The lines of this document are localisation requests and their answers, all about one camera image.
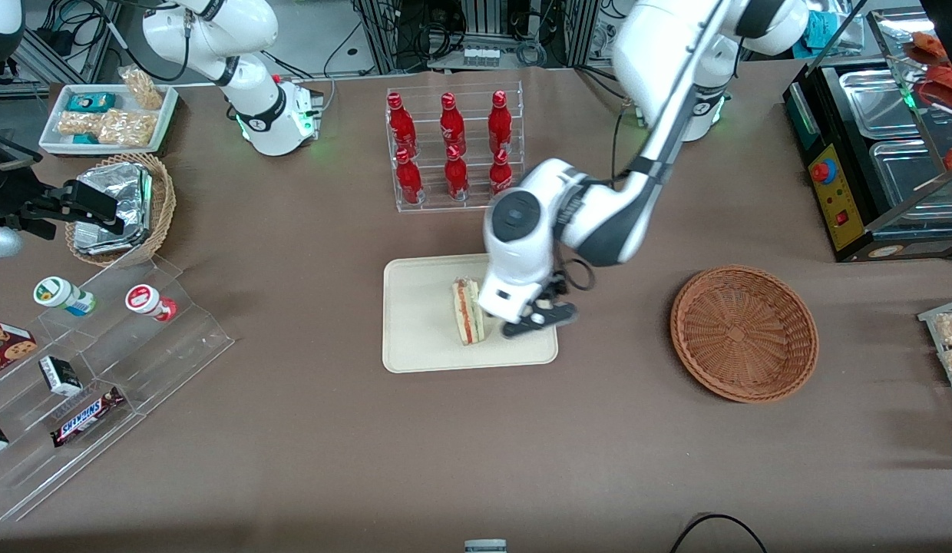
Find white rectangular snack tray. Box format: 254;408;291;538
38;83;179;156

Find clear bag of nuts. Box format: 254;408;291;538
58;111;101;137
98;108;156;147
119;66;164;110

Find snickers chocolate bar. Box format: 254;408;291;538
50;386;125;448

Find steel warmer pan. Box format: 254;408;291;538
871;140;952;224
839;69;926;141

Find cream plastic tray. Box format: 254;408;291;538
382;253;560;374

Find red cola bottle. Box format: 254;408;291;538
387;92;417;154
489;148;514;195
444;144;471;200
439;92;466;154
488;91;514;153
395;147;425;205

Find red lid yogurt cup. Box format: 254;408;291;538
125;284;178;322

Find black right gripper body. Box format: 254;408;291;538
0;131;78;233

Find red cookie box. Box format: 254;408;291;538
0;320;38;380

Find small black white box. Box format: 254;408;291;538
38;356;83;397

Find light wicker basket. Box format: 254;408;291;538
65;153;177;268

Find foil wrapped packs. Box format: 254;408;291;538
73;163;153;256

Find round brown wicker basket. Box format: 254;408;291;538
670;265;820;405

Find clear acrylic snack tray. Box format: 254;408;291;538
917;298;952;422

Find black floor cable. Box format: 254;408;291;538
670;512;767;553

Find clear acrylic bottle rack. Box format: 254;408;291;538
385;81;524;214

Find black food warmer display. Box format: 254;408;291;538
782;8;952;263

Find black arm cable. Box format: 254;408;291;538
560;257;597;293

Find teal cloth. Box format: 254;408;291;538
802;9;845;48

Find clear acrylic stepped stand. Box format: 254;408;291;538
0;256;236;523

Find triangle sandwich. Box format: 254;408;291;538
451;278;486;346

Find green lid yogurt cup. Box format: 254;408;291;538
33;276;97;317

